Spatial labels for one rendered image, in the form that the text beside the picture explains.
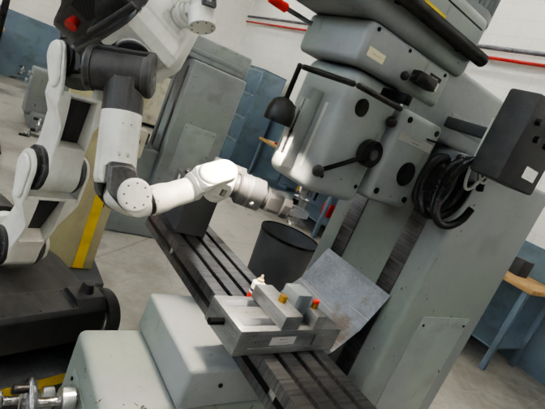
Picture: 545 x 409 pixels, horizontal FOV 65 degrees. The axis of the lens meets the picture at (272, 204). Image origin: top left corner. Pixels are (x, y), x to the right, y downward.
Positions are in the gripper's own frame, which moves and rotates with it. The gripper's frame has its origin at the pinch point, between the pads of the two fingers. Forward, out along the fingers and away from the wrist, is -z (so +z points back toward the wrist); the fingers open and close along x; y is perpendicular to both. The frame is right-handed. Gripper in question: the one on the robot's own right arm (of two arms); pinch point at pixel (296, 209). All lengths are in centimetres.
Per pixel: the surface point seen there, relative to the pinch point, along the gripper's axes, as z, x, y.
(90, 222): 72, 155, 88
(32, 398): 47, -26, 58
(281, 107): 17.4, -12.7, -24.2
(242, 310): 7.9, -18.9, 24.9
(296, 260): -67, 167, 70
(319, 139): 5.3, -10.3, -20.8
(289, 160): 9.1, -6.4, -12.9
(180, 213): 28, 39, 25
